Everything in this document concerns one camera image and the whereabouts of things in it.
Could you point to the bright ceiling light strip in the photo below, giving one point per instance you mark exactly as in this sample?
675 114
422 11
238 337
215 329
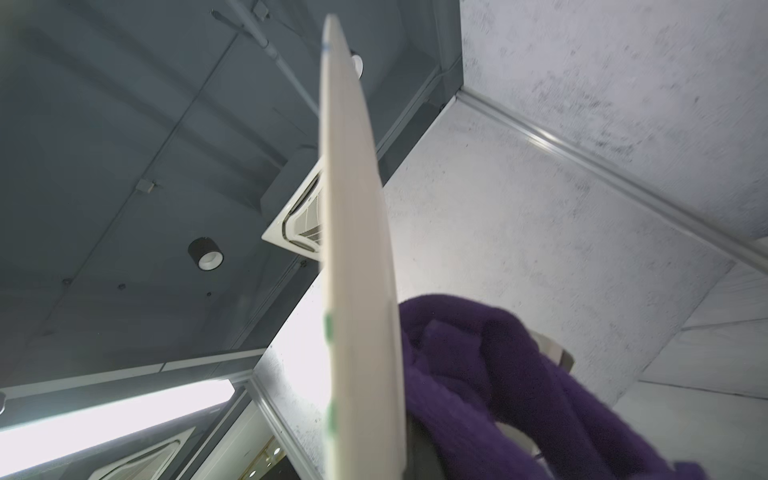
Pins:
35 443

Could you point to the far black ceiling spotlight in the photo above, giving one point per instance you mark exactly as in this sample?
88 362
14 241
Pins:
358 64

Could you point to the left metal frame pole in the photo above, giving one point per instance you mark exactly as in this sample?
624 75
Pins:
679 216

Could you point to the purple cloth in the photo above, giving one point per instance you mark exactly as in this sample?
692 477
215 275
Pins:
495 407

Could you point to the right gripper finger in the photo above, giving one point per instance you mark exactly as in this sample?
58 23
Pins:
423 460

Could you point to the near black ceiling spotlight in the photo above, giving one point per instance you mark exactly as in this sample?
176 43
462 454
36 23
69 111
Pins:
206 254

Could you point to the plaid striped round plate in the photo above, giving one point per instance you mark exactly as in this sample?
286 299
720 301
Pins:
365 421

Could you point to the square ceiling air vent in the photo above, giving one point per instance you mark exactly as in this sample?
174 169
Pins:
292 206

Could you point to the grey ceiling pipe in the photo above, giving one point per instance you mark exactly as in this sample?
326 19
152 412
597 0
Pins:
251 26

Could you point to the black ceiling spotlight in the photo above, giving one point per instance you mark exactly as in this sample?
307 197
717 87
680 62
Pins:
206 254
358 64

